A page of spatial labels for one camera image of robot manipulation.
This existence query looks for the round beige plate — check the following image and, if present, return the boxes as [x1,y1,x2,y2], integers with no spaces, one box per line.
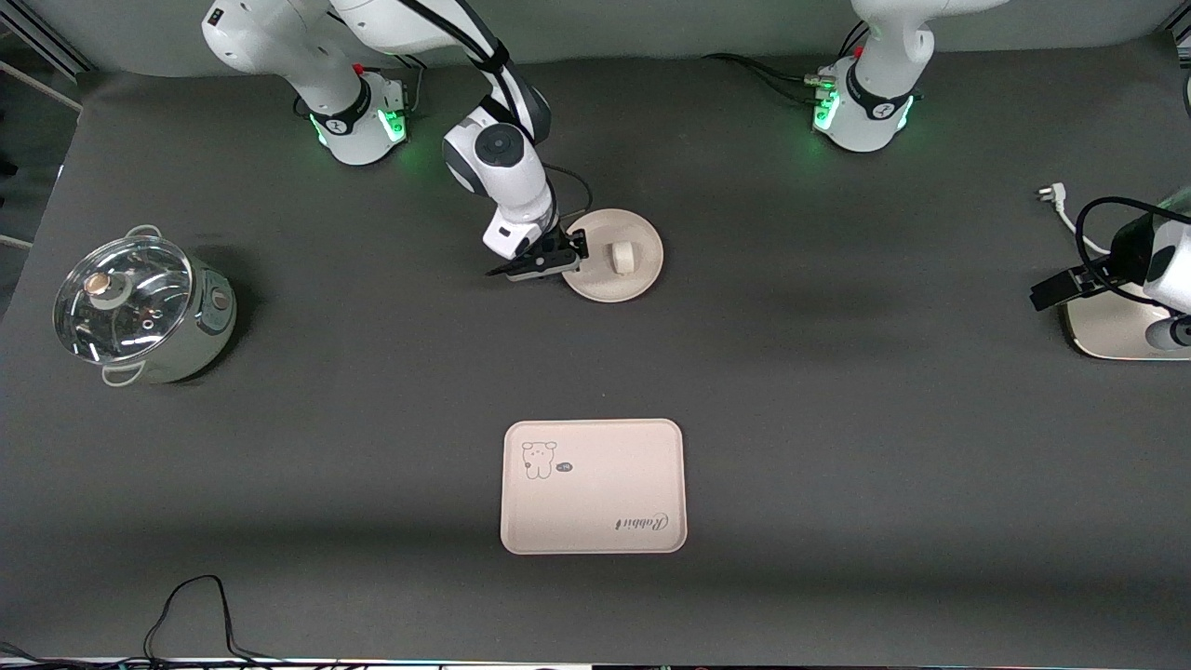
[561,208,664,303]

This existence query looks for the beige rectangular rabbit tray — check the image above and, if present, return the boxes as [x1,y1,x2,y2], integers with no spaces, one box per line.
[501,419,688,556]

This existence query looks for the white toaster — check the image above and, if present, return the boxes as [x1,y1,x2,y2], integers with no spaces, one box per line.
[1064,296,1191,361]

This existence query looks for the steel pot with glass lid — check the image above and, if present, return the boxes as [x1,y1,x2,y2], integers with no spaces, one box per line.
[53,225,238,387]

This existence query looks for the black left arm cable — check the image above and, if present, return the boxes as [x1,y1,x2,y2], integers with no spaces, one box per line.
[1077,196,1191,301]

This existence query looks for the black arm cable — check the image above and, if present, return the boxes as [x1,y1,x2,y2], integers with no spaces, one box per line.
[1077,196,1191,301]
[400,0,594,226]

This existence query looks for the white power plug cord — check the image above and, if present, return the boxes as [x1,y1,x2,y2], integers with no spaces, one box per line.
[1036,184,1115,257]

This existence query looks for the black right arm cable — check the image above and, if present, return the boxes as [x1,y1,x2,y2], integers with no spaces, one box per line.
[400,0,594,226]

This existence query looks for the black right arm base cables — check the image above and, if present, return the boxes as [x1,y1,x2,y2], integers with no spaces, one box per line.
[372,51,444,117]

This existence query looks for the black arm base cables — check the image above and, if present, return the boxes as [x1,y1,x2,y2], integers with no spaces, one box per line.
[703,23,871,108]
[372,51,444,117]

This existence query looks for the black left arm base cables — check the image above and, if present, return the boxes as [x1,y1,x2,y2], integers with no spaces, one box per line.
[703,23,871,108]

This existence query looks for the thin black looped cable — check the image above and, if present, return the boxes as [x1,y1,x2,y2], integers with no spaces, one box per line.
[0,574,280,666]

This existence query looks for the grey aluminium frame rail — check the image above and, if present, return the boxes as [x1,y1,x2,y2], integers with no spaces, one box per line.
[0,0,96,252]

